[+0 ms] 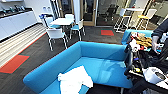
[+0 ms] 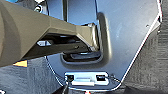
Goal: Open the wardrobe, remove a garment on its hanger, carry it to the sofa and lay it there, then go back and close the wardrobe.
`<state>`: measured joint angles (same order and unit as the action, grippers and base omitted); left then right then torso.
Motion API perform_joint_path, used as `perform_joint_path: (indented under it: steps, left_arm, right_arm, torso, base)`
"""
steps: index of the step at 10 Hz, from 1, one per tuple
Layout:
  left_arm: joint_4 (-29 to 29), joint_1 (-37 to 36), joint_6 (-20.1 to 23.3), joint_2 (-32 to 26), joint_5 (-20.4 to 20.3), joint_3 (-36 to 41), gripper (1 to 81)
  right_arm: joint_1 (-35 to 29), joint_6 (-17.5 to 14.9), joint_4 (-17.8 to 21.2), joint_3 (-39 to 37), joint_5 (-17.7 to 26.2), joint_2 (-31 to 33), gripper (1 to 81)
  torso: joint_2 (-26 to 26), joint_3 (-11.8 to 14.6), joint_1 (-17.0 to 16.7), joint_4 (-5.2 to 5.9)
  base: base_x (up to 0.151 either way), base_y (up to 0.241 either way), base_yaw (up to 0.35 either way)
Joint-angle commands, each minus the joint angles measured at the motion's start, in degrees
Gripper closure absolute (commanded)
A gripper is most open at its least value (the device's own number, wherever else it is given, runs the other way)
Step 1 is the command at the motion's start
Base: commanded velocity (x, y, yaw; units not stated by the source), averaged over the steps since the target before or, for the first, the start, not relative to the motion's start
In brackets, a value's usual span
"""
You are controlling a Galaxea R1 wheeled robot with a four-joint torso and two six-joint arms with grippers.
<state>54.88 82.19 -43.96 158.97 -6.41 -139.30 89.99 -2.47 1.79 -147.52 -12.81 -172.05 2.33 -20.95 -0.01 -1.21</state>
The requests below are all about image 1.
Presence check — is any white t-shirt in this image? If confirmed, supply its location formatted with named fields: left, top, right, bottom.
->
left=56, top=64, right=95, bottom=94

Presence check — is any yellow bar stool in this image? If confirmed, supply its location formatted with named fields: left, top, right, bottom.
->
left=136, top=8, right=158, bottom=31

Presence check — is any white round container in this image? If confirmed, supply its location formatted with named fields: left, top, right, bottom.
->
left=142, top=66, right=165, bottom=85

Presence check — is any tall white bar table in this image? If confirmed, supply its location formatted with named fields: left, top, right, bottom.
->
left=119, top=6, right=148, bottom=32

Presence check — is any white bar stool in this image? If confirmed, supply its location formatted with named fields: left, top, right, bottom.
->
left=114, top=8, right=128, bottom=33

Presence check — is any wooden glass door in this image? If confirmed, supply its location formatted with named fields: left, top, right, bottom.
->
left=81, top=0, right=98, bottom=28

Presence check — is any blue seat white chair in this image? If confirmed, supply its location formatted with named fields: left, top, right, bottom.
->
left=64, top=13, right=76, bottom=21
left=69, top=18, right=87, bottom=42

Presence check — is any white square table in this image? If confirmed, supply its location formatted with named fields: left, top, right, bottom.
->
left=49, top=17, right=75, bottom=27

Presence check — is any blue recycling bin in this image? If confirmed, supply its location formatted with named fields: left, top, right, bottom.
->
left=39, top=12, right=55, bottom=28

